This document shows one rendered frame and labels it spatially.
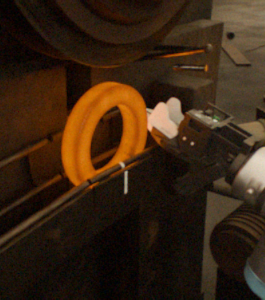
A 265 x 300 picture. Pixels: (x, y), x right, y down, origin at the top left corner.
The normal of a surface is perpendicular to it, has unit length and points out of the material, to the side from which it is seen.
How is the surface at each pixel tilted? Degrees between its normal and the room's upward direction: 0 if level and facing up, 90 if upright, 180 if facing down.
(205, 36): 90
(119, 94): 90
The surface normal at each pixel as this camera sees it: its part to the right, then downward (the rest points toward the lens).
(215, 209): 0.00, -0.93
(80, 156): 0.76, 0.25
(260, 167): -0.23, -0.45
